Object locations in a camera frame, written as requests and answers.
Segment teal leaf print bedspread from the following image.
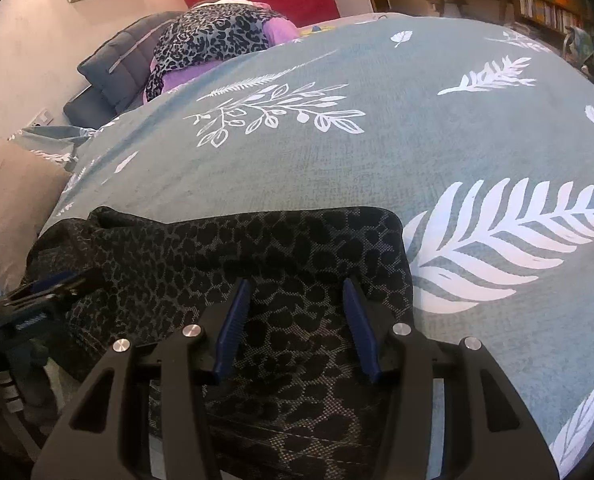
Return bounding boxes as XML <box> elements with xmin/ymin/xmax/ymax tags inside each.
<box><xmin>41</xmin><ymin>15</ymin><xmax>594</xmax><ymax>479</ymax></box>

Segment beige pillow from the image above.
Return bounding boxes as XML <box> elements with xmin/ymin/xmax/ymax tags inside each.
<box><xmin>0</xmin><ymin>141</ymin><xmax>71</xmax><ymax>292</ymax></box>

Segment black leopard print pants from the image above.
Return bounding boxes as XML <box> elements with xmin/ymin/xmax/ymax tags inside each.
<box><xmin>26</xmin><ymin>207</ymin><xmax>412</xmax><ymax>479</ymax></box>

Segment purple garment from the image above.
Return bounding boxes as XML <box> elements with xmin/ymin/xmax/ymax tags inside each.
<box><xmin>140</xmin><ymin>1</ymin><xmax>301</xmax><ymax>106</ymax></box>

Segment leopard print cloth pile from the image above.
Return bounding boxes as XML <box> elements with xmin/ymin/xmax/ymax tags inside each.
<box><xmin>144</xmin><ymin>1</ymin><xmax>289</xmax><ymax>104</ymax></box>

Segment dark grey quilted pillow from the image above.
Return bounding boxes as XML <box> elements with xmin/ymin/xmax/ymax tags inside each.
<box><xmin>62</xmin><ymin>11</ymin><xmax>182</xmax><ymax>128</ymax></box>

